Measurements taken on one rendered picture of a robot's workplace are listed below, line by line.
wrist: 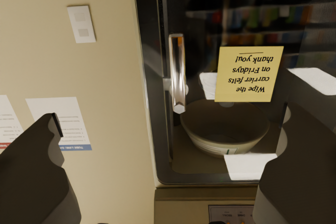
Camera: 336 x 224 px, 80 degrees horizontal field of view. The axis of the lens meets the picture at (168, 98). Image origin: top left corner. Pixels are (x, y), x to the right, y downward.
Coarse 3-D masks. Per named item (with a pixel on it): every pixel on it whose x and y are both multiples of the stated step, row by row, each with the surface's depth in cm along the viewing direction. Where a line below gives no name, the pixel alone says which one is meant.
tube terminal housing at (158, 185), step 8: (136, 16) 24; (136, 24) 25; (136, 32) 25; (136, 40) 26; (144, 96) 30; (144, 104) 30; (152, 152) 34; (152, 160) 35; (160, 184) 38; (208, 184) 38; (216, 184) 38; (224, 184) 37; (232, 184) 37; (240, 184) 37; (248, 184) 37; (256, 184) 37
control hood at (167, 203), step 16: (160, 192) 37; (176, 192) 37; (192, 192) 37; (208, 192) 37; (224, 192) 37; (240, 192) 36; (256, 192) 36; (160, 208) 36; (176, 208) 36; (192, 208) 35
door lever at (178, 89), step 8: (176, 32) 20; (168, 40) 20; (176, 40) 20; (184, 40) 20; (176, 48) 20; (184, 48) 20; (176, 56) 20; (184, 56) 20; (176, 64) 21; (184, 64) 21; (176, 72) 21; (184, 72) 21; (176, 80) 21; (184, 80) 22; (176, 88) 22; (184, 88) 22; (176, 96) 22; (184, 96) 22; (176, 104) 23; (184, 104) 23; (176, 112) 23
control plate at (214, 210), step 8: (208, 208) 35; (216, 208) 35; (224, 208) 35; (232, 208) 35; (240, 208) 35; (248, 208) 35; (216, 216) 35; (224, 216) 35; (232, 216) 35; (240, 216) 34; (248, 216) 34
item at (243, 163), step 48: (144, 0) 22; (192, 0) 22; (240, 0) 22; (288, 0) 22; (144, 48) 25; (192, 48) 25; (288, 48) 24; (192, 96) 28; (288, 96) 27; (192, 144) 32; (240, 144) 31
